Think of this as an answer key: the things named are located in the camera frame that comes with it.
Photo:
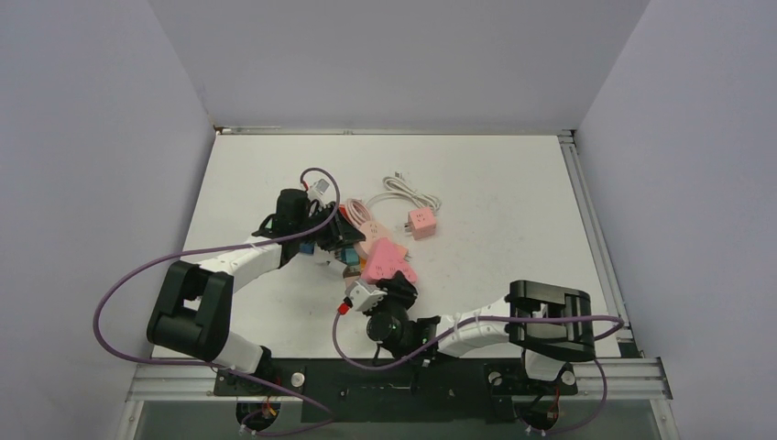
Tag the pink cube socket adapter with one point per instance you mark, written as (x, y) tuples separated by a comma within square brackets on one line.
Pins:
[(421, 223)]

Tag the pink brown plug charger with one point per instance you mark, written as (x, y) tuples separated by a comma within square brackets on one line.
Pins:
[(350, 276)]

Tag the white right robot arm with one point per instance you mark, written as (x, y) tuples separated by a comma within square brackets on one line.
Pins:
[(549, 324)]

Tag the blue cube socket adapter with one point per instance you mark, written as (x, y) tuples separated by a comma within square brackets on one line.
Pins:
[(307, 248)]

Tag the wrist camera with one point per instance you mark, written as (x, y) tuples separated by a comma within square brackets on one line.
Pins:
[(317, 190), (361, 297)]

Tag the teal plug charger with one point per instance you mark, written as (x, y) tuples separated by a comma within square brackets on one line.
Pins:
[(349, 256)]

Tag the white adapter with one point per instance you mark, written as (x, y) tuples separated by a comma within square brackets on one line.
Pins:
[(327, 260)]

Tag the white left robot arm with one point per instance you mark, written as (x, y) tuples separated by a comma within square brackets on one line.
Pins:
[(192, 313)]

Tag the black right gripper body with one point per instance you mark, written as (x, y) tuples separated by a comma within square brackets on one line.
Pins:
[(399, 298)]

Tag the pink round socket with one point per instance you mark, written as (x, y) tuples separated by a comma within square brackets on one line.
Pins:
[(373, 231)]

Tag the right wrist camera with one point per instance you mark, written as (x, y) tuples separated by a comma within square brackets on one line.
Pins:
[(361, 297)]

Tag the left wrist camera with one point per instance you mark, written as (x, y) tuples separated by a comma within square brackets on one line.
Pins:
[(317, 190)]

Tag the pink triangular power strip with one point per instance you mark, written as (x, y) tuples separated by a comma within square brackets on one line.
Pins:
[(384, 261)]

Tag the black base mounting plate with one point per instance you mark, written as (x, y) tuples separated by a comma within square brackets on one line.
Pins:
[(489, 389)]

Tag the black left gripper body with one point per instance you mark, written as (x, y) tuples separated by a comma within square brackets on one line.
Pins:
[(326, 238)]

